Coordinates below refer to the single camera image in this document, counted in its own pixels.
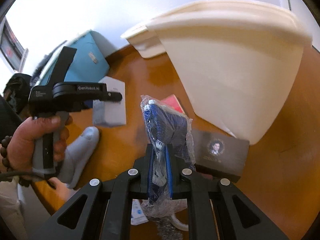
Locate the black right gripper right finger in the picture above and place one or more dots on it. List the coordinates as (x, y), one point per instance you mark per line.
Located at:
(217, 209)

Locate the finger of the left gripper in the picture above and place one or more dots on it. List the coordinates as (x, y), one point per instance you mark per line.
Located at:
(115, 97)

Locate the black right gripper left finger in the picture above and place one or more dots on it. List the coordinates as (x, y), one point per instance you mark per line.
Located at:
(101, 209)

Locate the small white grey box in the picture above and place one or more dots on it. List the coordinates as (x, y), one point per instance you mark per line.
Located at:
(110, 113)

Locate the blue cloth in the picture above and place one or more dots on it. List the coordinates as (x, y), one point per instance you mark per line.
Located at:
(169, 132)

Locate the cream plastic trash bin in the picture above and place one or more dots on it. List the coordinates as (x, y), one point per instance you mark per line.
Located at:
(237, 60)

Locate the person's left hand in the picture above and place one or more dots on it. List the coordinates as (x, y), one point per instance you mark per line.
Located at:
(21, 147)

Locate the small white blue medicine box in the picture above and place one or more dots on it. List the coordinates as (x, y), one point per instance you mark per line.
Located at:
(137, 214)

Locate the teal storage box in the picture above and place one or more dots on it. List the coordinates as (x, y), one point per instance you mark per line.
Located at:
(89, 63)

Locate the white tape roll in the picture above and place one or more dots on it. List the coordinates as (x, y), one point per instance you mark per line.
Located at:
(178, 224)

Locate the grey portrait booklet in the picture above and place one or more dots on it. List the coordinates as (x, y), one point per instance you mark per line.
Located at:
(220, 155)

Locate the red cigarette pack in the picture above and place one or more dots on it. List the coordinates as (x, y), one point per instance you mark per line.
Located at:
(173, 102)

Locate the grey slipper left foot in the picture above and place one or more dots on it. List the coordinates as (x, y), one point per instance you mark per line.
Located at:
(77, 155)

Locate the cream lidded foot basin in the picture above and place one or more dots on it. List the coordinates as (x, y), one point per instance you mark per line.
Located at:
(144, 41)

